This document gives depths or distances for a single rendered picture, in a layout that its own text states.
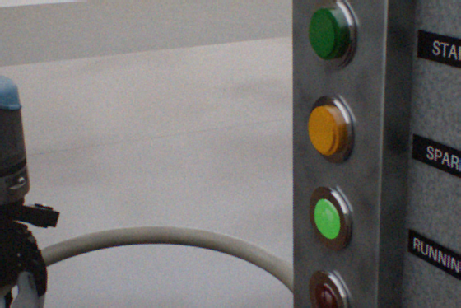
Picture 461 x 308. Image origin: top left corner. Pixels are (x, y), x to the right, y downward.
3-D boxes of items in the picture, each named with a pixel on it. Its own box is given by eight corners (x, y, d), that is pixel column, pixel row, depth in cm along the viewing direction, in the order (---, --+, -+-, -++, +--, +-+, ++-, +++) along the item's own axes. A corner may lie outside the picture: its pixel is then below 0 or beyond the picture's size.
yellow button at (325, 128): (351, 158, 43) (352, 110, 43) (334, 161, 43) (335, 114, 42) (321, 145, 46) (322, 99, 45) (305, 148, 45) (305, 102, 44)
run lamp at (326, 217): (354, 242, 45) (355, 202, 45) (332, 249, 45) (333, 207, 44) (328, 227, 47) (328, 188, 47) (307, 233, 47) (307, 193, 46)
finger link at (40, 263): (22, 296, 122) (6, 243, 120) (30, 290, 124) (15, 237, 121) (45, 299, 120) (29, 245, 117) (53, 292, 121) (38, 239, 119)
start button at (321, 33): (353, 62, 42) (354, 10, 41) (336, 65, 41) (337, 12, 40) (323, 53, 44) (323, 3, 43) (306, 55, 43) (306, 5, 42)
